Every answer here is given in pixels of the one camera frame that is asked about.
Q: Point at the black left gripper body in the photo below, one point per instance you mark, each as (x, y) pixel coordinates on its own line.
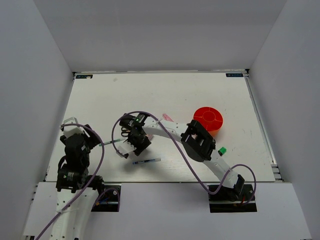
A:
(91, 142)

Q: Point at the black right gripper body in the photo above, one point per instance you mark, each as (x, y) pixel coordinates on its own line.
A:
(140, 142)

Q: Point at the black handled scissors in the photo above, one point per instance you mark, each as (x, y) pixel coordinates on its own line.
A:
(124, 132)

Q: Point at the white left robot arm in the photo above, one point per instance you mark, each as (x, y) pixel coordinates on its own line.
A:
(76, 188)

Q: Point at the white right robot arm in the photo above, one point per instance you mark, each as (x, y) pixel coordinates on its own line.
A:
(197, 142)

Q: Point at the blue ink pen refill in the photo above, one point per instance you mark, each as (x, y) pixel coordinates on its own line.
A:
(154, 160)

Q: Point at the pink transparent plastic case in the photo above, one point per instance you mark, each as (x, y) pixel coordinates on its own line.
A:
(166, 117)

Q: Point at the left corner table label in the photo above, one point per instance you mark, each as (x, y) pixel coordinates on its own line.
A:
(84, 76)

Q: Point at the corner table label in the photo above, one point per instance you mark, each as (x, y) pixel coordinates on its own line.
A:
(234, 75)
(84, 76)

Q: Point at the orange round organizer container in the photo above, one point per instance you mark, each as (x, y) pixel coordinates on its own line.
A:
(210, 118)

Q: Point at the green cube eraser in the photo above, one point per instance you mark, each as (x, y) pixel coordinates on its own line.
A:
(222, 151)

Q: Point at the right corner table label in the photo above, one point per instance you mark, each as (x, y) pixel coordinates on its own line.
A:
(234, 75)

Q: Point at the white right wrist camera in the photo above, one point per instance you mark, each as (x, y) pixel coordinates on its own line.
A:
(124, 148)

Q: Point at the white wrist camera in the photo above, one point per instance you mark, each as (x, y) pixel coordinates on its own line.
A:
(69, 131)
(124, 148)

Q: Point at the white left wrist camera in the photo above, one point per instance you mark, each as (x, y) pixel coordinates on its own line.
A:
(69, 131)

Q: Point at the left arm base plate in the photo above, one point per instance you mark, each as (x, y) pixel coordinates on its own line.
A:
(108, 199)

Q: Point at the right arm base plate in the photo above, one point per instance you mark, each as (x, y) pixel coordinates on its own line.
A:
(221, 203)

